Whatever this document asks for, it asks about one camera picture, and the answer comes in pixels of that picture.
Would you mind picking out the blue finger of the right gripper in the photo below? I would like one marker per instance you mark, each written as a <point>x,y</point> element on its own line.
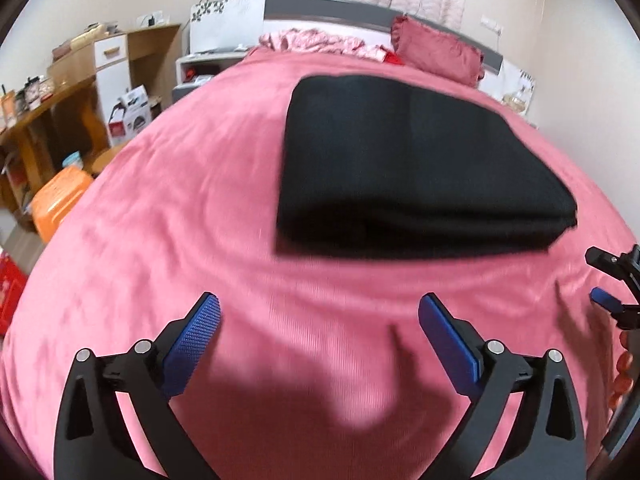
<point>603,299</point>

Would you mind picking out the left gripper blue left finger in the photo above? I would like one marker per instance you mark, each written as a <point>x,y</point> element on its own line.
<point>154,371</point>

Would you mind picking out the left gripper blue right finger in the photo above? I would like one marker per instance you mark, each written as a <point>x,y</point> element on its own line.
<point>484,371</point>

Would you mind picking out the black embroidered pants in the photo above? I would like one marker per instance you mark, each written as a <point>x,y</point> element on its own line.
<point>373,167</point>

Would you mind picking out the person right hand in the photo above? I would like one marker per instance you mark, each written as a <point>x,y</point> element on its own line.
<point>623,382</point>

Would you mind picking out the pink velvet bed cover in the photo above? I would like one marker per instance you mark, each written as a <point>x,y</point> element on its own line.
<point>320,369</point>

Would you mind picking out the red open carton box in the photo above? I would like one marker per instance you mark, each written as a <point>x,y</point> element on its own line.
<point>12,284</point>

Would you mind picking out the orange plastic stool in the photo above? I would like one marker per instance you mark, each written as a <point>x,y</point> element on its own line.
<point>54,201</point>

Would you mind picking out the white right nightstand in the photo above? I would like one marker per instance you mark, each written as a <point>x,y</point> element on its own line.
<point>515,88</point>

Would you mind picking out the white nightstand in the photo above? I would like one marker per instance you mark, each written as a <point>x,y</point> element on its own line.
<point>220,34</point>
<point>515,88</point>

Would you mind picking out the round wooden stool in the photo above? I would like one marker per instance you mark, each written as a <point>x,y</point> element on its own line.
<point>105,158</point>

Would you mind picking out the wooden desk with shelves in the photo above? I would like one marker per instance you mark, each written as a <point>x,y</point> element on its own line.
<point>70,121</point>

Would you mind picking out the red white cardboard box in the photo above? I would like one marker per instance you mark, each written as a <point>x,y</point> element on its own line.
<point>129,116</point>

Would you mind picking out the dark pink ruffled pillow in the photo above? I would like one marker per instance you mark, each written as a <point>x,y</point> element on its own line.
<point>439,53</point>

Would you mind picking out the red garment on bed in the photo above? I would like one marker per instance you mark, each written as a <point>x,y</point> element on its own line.
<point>391,57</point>

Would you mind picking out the white drawer cabinet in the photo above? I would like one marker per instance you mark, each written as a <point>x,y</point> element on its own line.
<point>112,72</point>

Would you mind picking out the grey white headboard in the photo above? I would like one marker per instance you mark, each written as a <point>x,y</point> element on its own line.
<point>363,15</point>

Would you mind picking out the white left nightstand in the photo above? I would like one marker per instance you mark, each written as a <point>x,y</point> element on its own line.
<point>220,34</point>

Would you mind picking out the pink floral crumpled garment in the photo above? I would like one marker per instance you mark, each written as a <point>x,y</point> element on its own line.
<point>318,41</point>

